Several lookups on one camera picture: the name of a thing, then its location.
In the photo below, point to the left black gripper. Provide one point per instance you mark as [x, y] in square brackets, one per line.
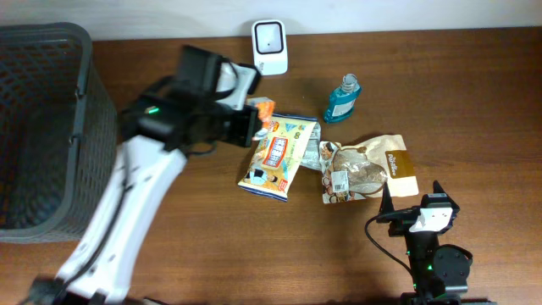
[246, 135]

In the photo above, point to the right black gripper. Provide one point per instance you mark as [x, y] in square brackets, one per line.
[400, 223]

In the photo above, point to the small orange snack packet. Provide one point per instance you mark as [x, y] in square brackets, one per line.
[265, 107]

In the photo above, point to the beige PanTree snack pouch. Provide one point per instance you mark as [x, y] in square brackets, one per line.
[363, 170]

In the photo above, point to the silver foil snack packet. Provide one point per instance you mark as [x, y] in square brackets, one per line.
[310, 158]

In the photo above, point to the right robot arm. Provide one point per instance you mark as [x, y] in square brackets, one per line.
[439, 271]

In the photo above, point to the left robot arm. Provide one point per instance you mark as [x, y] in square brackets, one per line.
[202, 103]

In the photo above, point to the white barcode scanner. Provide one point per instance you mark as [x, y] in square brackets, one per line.
[270, 53]

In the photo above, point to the grey plastic mesh basket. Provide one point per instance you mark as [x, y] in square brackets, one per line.
[58, 133]

